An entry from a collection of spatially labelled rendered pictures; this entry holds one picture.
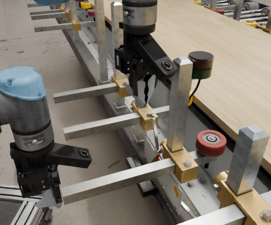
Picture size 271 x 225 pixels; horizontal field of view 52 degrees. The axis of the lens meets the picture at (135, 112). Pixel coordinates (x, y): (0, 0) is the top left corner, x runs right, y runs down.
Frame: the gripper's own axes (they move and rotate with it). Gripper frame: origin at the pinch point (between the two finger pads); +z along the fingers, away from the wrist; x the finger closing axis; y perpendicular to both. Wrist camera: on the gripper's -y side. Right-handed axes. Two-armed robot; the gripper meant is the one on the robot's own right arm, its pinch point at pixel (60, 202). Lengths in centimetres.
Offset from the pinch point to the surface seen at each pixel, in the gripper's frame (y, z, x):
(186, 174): -32.2, -2.3, 5.0
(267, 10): -182, 0, -128
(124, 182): -16.0, -2.2, 1.5
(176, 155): -32.0, -4.3, -0.8
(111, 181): -12.9, -3.4, 1.0
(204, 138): -40.3, -7.7, -0.8
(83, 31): -46, 21, -197
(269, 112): -67, -7, -5
